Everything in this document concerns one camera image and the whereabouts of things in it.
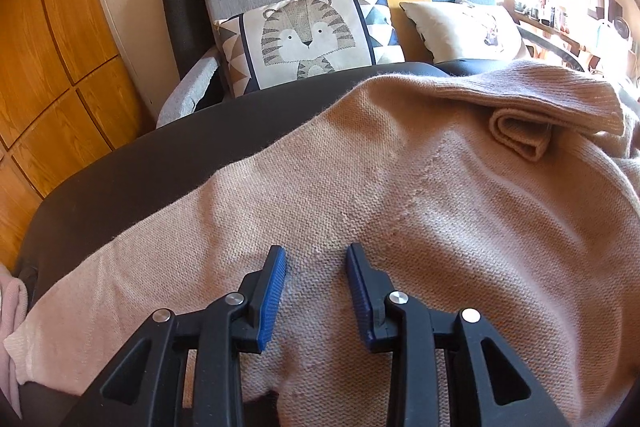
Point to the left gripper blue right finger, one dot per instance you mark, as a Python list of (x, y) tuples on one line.
[(391, 321)]

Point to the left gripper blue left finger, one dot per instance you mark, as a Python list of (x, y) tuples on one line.
[(240, 322)]

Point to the beige knitted sweater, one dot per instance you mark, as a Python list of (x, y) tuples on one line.
[(515, 192)]

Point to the tiger print cushion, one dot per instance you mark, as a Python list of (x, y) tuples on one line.
[(297, 39)]

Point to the deer print cushion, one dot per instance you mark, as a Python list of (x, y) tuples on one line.
[(462, 29)]

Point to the wooden side table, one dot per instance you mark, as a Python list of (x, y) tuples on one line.
[(584, 44)]

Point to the small desk fan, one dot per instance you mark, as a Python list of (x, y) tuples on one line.
[(621, 27)]

